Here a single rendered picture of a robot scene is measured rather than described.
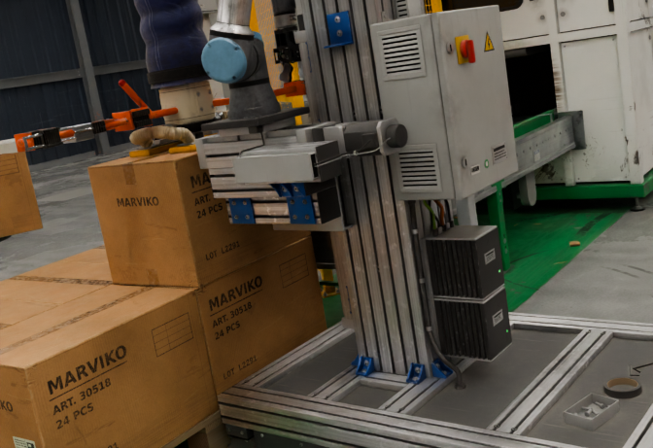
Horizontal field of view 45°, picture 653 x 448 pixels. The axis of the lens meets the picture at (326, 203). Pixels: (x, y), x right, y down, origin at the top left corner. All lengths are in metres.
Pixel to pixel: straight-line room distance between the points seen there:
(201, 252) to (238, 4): 0.79
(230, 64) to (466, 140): 0.63
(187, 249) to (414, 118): 0.83
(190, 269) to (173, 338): 0.21
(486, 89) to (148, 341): 1.18
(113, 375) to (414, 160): 1.00
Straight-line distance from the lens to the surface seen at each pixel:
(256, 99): 2.22
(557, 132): 4.66
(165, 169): 2.43
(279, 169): 2.00
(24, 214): 3.77
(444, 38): 2.01
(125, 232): 2.63
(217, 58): 2.09
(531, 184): 4.42
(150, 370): 2.38
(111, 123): 2.48
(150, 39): 2.69
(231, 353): 2.61
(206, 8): 4.17
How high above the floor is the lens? 1.18
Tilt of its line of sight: 11 degrees down
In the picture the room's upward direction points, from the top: 9 degrees counter-clockwise
